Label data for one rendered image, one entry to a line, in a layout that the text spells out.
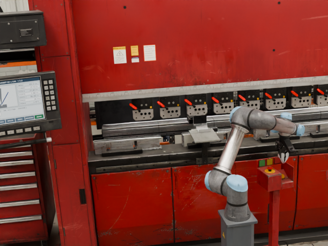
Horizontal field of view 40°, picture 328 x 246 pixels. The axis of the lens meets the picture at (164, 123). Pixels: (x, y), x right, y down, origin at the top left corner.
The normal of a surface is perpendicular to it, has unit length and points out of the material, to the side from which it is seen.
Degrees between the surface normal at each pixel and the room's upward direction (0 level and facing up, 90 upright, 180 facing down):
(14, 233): 90
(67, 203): 90
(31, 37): 90
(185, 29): 90
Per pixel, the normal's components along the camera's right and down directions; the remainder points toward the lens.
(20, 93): 0.35, 0.26
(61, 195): 0.11, 0.29
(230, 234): -0.57, 0.27
